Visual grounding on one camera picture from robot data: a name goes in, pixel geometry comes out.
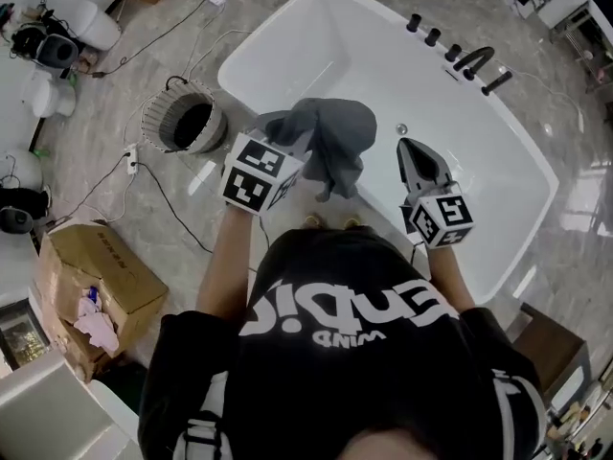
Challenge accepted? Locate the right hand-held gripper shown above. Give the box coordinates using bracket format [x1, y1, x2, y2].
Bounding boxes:
[396, 137, 476, 250]

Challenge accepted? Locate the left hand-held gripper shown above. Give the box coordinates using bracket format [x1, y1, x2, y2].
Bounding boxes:
[219, 130, 308, 218]

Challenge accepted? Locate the grey cloth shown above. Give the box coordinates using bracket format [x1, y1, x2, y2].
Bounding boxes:
[256, 97, 379, 205]

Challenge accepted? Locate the grey woven basket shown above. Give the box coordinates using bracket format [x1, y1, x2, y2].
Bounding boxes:
[140, 76, 229, 156]

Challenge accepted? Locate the person's left forearm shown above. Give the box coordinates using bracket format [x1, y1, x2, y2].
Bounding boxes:
[195, 203, 270, 316]

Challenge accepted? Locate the person's right forearm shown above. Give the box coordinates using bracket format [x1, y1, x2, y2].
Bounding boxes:
[422, 242, 479, 316]

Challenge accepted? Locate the black bathtub faucet spout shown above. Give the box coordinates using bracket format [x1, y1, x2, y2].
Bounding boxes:
[452, 45, 496, 81]

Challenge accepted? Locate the white bathtub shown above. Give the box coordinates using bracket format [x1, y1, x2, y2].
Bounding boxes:
[217, 0, 560, 305]

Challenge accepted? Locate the pink cloth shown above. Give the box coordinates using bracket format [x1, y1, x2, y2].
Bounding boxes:
[73, 285, 121, 354]

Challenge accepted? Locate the black hand shower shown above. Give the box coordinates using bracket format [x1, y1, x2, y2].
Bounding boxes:
[481, 69, 514, 97]

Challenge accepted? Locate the open cardboard box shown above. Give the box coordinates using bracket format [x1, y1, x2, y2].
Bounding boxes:
[36, 221, 170, 383]

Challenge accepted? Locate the person's black printed t-shirt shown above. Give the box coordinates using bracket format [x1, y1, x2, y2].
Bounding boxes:
[137, 225, 548, 460]

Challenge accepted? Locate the dark wooden side table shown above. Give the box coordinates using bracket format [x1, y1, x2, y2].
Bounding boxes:
[511, 302, 591, 404]

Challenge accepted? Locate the grey square device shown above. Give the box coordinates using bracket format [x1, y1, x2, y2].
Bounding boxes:
[38, 34, 80, 70]

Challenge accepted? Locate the white cabinet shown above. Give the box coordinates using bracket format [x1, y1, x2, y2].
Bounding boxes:
[0, 352, 141, 460]

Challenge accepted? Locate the black floor cable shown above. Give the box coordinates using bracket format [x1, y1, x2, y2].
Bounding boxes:
[134, 160, 215, 254]

